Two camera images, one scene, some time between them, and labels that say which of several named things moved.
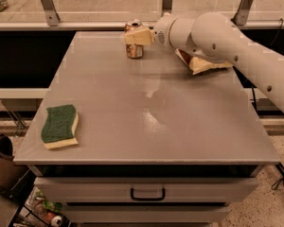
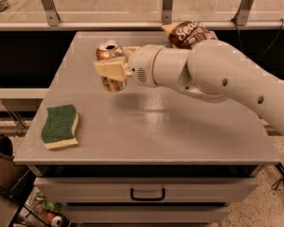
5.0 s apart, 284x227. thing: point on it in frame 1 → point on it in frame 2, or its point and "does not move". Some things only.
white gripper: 161,31 → 142,64
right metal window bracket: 239,18 does not move
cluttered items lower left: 38,211 does not move
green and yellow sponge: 59,129 does not move
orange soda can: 133,51 → 109,50
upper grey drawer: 150,189 does not move
